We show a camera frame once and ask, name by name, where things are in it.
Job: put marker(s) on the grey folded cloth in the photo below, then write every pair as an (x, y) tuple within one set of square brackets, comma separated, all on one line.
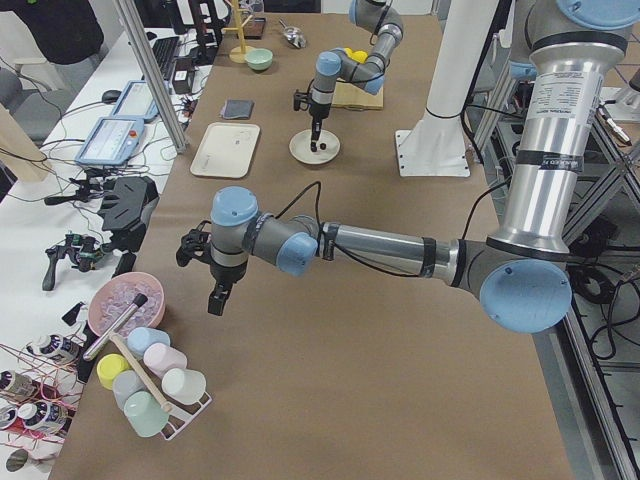
[(237, 109)]

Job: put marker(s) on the grey cup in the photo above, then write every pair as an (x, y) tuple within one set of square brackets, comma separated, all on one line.
[(125, 385)]

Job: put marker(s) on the bamboo cutting board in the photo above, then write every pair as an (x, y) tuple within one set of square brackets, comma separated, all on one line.
[(351, 97)]

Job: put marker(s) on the wooden cup tree stand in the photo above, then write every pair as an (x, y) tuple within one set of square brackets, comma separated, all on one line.
[(240, 18)]

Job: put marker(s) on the light blue cup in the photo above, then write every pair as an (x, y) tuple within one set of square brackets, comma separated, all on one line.
[(141, 338)]

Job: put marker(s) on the black keyboard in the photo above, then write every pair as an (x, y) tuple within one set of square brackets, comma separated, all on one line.
[(164, 51)]

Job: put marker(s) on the black computer mouse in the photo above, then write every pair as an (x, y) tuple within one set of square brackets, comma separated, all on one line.
[(110, 96)]

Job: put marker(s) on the yellow cup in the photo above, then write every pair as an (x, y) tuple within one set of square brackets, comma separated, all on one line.
[(109, 367)]

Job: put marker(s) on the mint green cup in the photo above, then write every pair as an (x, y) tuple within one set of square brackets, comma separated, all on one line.
[(145, 414)]

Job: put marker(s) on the black device stand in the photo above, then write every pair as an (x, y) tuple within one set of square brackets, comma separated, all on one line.
[(126, 210)]

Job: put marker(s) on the white cup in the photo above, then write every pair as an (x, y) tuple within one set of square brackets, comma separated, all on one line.
[(184, 385)]

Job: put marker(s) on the round cream plate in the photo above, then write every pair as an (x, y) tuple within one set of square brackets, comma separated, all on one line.
[(326, 149)]

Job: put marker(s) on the steel scoop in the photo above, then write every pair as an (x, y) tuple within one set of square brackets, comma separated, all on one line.
[(293, 35)]

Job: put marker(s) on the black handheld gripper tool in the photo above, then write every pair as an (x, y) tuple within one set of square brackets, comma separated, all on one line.
[(84, 252)]

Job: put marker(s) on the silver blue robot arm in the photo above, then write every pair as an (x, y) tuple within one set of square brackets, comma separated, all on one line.
[(517, 272), (365, 71)]

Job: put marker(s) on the mint green bowl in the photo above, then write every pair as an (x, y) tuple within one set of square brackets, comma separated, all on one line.
[(259, 59)]

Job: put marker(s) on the pink cup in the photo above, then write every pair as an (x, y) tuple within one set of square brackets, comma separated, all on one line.
[(160, 358)]

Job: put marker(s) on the cream rectangular tray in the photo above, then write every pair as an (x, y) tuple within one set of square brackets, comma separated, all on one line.
[(226, 150)]

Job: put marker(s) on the pink bowl with ice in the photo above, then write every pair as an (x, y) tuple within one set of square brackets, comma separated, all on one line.
[(112, 299)]

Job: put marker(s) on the steel muddler tool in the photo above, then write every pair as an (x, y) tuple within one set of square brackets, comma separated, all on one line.
[(92, 351)]

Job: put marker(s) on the white cup rack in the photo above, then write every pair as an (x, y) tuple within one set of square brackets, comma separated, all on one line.
[(180, 415)]

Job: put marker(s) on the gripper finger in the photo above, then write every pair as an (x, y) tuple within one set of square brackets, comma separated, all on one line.
[(217, 300), (320, 131), (226, 293), (313, 132)]

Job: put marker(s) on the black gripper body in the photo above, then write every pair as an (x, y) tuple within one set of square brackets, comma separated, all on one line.
[(227, 273), (317, 112)]

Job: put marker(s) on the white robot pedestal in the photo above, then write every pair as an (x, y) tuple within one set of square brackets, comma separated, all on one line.
[(435, 146)]

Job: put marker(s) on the blue teach pendant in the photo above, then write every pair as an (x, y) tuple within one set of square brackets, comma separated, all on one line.
[(111, 142), (136, 100)]

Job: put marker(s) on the aluminium frame post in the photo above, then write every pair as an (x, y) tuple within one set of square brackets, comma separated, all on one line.
[(142, 50)]

